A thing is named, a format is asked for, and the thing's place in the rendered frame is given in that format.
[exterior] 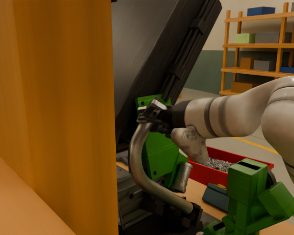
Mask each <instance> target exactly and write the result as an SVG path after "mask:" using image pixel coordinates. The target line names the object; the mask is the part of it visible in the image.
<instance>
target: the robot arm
mask: <svg viewBox="0 0 294 235"><path fill-rule="evenodd" d="M159 101H160V98H159V97H154V98H153V99H152V101H151V102H150V103H149V104H148V105H147V107H146V109H145V111H144V112H143V113H140V114H139V116H138V118H137V122H138V123H154V124H153V126H152V128H151V130H150V132H159V133H161V134H165V137H167V138H170V139H172V141H173V142H174V144H175V145H176V146H177V147H178V148H179V149H181V150H182V151H183V152H184V153H185V154H186V155H187V156H188V157H189V158H190V159H191V160H193V161H194V162H195V163H201V164H205V163H206V162H207V160H208V157H209V155H208V151H207V148H206V139H212V138H221V137H246V136H249V135H251V134H253V133H254V132H255V131H256V130H257V128H258V127H259V126H260V125H261V129H262V133H263V136H264V138H265V139H266V141H267V142H268V143H269V144H270V145H271V146H272V147H273V148H274V149H275V150H276V151H277V153H278V154H280V155H281V156H282V159H283V161H284V164H285V167H286V169H287V172H288V174H289V176H290V178H291V180H292V182H293V183H294V76H286V77H282V78H278V79H275V80H272V81H269V82H267V83H265V84H262V85H260V86H257V87H255V88H252V89H250V90H248V91H246V92H243V93H241V94H238V95H230V96H224V97H205V98H200V99H193V100H187V101H182V102H180V103H178V104H176V105H163V104H161V103H160V102H159ZM154 115H155V117H154ZM293 217H294V214H293Z"/></svg>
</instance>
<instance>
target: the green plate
mask: <svg viewBox="0 0 294 235"><path fill-rule="evenodd" d="M167 94H168V93H167ZM167 94H166V96H167ZM161 96H162V94H157V95H151V96H145V97H138V98H135V104H136V110H137V109H138V108H139V107H145V106H147V105H148V104H149V103H150V102H151V101H152V99H153V98H154V97H159V98H160V101H159V102H160V103H161V104H163V105H171V100H170V98H169V100H168V102H167V103H166V102H164V100H165V98H166V96H165V98H164V100H163V99H161ZM139 114H140V112H139V111H138V110H137V115H138V116H139ZM178 153H179V148H178V147H177V146H176V145H175V144H174V142H173V141H172V139H170V138H167V137H165V134H161V133H159V132H150V133H149V134H148V136H147V138H146V140H145V142H144V145H143V148H142V153H141V159H145V160H146V165H147V172H148V177H149V179H151V180H154V179H157V178H159V177H161V176H163V175H166V174H168V173H170V172H172V171H173V168H174V165H175V162H176V159H177V156H178Z"/></svg>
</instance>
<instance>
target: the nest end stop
mask: <svg viewBox="0 0 294 235"><path fill-rule="evenodd" d="M193 210H194V211H195V213H196V216H195V219H194V220H193V221H191V222H190V225H193V226H194V227H196V228H198V226H199V223H200V219H201V216H202V212H203V209H201V208H200V210H198V209H194V208H193ZM181 216H182V217H185V213H184V212H182V214H181Z"/></svg>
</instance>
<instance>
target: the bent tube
mask: <svg viewBox="0 0 294 235"><path fill-rule="evenodd" d="M145 109H146V106H145V107H139V108H138V109H137V110H138V111H139V112H140V113H143V112H144V111H145ZM153 124H154V123H139V125H138V127H137V129H136V130H135V132H134V134H133V136H132V139H131V141H130V144H129V148H128V166H129V170H130V174H131V176H132V178H133V180H134V182H135V183H136V184H137V186H138V187H139V188H140V189H142V190H143V191H144V192H146V193H148V194H150V195H152V196H154V197H155V198H157V199H159V200H161V201H163V202H165V203H167V204H169V205H171V206H173V207H174V208H176V209H178V210H180V211H182V212H184V213H186V214H190V213H191V212H192V210H193V205H192V203H190V202H189V201H187V200H185V199H184V198H182V197H180V196H178V195H177V194H175V193H173V192H171V191H170V190H168V189H166V188H165V187H163V186H161V185H159V184H158V183H156V182H154V181H152V180H151V179H149V178H148V176H147V175H146V173H145V172H144V169H143V166H142V161H141V153H142V148H143V145H144V142H145V140H146V138H147V136H148V134H149V132H150V130H151V128H152V126H153Z"/></svg>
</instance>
